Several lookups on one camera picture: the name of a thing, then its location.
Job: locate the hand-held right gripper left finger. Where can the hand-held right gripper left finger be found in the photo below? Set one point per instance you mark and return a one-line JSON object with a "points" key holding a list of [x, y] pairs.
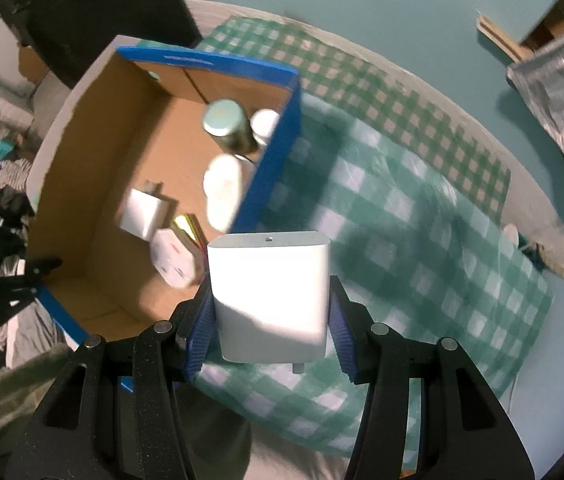
{"points": [[200, 340]]}

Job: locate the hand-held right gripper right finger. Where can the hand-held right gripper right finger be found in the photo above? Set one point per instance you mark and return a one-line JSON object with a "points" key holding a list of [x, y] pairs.
{"points": [[339, 330]]}

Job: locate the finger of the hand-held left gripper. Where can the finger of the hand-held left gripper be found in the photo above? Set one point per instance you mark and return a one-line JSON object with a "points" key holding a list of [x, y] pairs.
{"points": [[6, 305], [36, 266]]}

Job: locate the large white square charger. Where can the large white square charger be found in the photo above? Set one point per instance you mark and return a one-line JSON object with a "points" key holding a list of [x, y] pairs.
{"points": [[267, 290]]}

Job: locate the white octagonal plug adapter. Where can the white octagonal plug adapter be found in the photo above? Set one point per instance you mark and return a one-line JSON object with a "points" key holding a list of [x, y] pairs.
{"points": [[176, 260]]}

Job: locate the pink and yellow rectangular pack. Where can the pink and yellow rectangular pack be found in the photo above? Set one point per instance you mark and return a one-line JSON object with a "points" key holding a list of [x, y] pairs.
{"points": [[189, 227]]}

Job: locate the small white square charger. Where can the small white square charger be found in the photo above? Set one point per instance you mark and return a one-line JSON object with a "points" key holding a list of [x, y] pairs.
{"points": [[144, 212]]}

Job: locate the blue cardboard box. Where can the blue cardboard box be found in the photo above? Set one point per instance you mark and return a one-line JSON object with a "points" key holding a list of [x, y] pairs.
{"points": [[111, 160]]}

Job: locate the white oval case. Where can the white oval case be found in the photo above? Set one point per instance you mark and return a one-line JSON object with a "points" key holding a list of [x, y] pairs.
{"points": [[221, 185]]}

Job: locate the white pill bottle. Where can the white pill bottle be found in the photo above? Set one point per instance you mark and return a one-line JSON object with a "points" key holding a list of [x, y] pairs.
{"points": [[264, 127]]}

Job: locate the round green tin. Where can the round green tin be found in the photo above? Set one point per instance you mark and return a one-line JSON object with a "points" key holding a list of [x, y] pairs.
{"points": [[227, 125]]}

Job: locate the grey bed sheet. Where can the grey bed sheet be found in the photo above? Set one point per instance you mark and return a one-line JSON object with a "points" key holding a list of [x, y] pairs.
{"points": [[26, 335]]}

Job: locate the black white striped garment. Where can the black white striped garment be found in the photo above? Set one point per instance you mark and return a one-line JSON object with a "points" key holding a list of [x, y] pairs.
{"points": [[6, 175]]}

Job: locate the green white checked plastic tablecloth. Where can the green white checked plastic tablecloth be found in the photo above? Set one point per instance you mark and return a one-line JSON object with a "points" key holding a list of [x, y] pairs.
{"points": [[412, 260]]}

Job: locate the white cup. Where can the white cup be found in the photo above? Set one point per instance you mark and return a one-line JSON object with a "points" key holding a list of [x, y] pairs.
{"points": [[510, 232]]}

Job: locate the green beige checked cloth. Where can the green beige checked cloth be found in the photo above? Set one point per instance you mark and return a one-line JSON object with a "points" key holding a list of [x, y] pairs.
{"points": [[362, 85]]}

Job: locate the black hanging garment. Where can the black hanging garment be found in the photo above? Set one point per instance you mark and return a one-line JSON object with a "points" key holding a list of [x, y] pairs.
{"points": [[111, 10]]}

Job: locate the silver foil curtain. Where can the silver foil curtain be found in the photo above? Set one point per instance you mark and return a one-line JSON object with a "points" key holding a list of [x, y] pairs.
{"points": [[562, 110]]}

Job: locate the wooden plank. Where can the wooden plank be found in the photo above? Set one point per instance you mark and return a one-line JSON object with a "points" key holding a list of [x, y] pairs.
{"points": [[502, 35]]}

